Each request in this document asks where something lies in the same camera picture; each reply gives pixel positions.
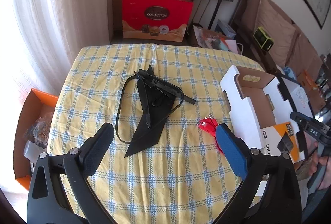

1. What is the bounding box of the white orange WD Passport box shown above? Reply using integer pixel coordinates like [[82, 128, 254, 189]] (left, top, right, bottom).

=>
[[261, 122, 305, 163]]

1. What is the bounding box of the red USB cable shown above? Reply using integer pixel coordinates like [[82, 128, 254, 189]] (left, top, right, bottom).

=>
[[196, 113, 226, 155]]

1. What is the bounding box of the person right hand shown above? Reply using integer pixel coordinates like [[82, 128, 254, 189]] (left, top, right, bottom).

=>
[[308, 145, 331, 191]]

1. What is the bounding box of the black white storage box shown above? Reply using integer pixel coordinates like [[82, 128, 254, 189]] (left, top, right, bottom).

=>
[[276, 73, 314, 118]]

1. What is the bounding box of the yellow plaid tablecloth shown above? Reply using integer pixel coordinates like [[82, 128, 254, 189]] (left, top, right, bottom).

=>
[[47, 44, 261, 223]]

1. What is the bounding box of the white brown cardboard tray box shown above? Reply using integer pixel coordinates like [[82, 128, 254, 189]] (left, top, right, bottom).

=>
[[220, 65, 309, 160]]

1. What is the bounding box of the orange cardboard box on floor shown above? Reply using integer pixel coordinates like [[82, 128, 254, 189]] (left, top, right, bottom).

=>
[[13, 89, 58, 190]]

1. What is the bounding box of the brown sofa with cushions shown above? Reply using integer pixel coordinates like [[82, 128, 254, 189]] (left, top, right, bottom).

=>
[[230, 0, 331, 111]]

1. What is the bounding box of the green yellow portable device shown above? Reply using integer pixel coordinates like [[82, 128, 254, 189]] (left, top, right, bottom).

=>
[[253, 26, 274, 52]]

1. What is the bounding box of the clear plastic bag of items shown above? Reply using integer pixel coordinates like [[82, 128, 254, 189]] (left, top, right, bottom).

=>
[[192, 26, 230, 52]]

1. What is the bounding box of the grey small box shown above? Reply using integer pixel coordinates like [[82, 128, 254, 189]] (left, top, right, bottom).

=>
[[214, 20, 237, 39]]

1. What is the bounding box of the red Collection gift box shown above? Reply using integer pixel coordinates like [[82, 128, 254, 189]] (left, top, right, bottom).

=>
[[122, 0, 193, 42]]

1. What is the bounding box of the sheer white curtain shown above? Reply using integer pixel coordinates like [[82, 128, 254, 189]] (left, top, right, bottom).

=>
[[0, 0, 112, 100]]

